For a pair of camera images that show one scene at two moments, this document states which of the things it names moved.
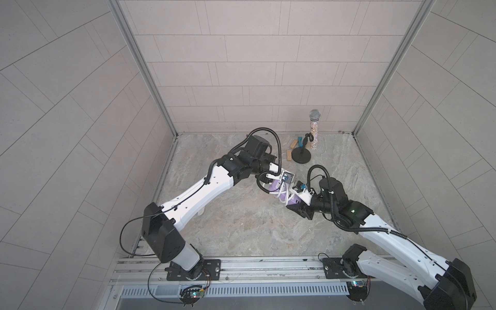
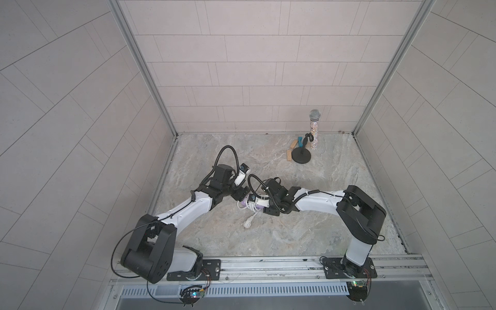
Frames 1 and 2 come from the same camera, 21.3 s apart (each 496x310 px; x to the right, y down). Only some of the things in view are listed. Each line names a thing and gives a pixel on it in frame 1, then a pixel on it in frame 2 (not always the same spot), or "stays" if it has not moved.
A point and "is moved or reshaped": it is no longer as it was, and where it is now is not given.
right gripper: [301, 210] → [267, 210]
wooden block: [289, 151] stays
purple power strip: [283, 192] is moved or reshaped
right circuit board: [356, 290] stays
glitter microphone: [314, 116] stays
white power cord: [284, 193] is moved or reshaped
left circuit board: [190, 294] stays
